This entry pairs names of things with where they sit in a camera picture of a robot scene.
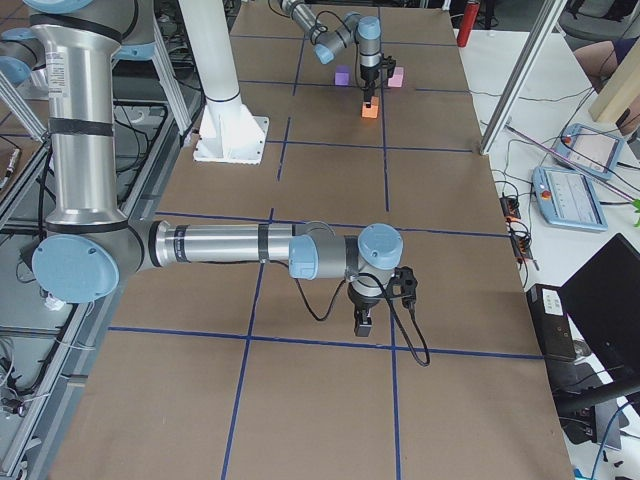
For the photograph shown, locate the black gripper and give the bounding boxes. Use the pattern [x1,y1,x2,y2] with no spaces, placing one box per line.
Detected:
[347,280,383,337]
[359,64,379,108]

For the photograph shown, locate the orange foam cube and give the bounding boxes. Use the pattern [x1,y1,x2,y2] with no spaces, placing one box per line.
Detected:
[361,96,380,119]

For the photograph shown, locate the pink foam cube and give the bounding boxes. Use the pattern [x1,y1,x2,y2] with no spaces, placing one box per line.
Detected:
[387,66,404,88]

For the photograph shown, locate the purple foam cube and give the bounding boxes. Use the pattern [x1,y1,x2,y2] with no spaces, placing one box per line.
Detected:
[334,65,350,86]

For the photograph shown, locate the red cylinder tube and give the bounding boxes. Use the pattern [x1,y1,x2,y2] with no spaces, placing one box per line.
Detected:
[456,0,480,48]

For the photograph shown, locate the orange black usb hub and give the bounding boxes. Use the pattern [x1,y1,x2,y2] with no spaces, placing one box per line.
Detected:
[499,195,539,270]

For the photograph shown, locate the black box device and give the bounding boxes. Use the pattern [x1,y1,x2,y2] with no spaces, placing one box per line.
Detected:
[526,284,576,362]

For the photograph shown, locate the near blue teach pendant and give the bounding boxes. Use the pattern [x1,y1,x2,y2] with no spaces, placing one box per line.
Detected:
[532,167,608,232]

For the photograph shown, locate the blue teach pendant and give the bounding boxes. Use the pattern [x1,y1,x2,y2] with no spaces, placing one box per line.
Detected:
[553,123,623,180]
[532,167,608,232]

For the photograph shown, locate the far blue teach pendant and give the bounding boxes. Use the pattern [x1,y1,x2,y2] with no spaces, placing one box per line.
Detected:
[553,123,623,180]

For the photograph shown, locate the black laptop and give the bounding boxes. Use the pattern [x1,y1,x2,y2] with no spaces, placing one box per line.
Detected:
[559,233,639,379]

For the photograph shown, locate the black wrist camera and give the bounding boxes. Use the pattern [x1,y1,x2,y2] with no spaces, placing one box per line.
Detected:
[380,55,396,78]
[389,266,418,311]

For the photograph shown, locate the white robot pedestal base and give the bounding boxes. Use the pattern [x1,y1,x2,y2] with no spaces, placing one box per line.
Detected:
[179,0,269,165]

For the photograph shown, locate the aluminium frame post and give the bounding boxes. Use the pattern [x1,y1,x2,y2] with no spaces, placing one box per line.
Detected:
[479,0,566,155]

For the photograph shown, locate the aluminium side frame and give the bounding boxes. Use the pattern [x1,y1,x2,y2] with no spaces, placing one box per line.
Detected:
[1,12,200,479]

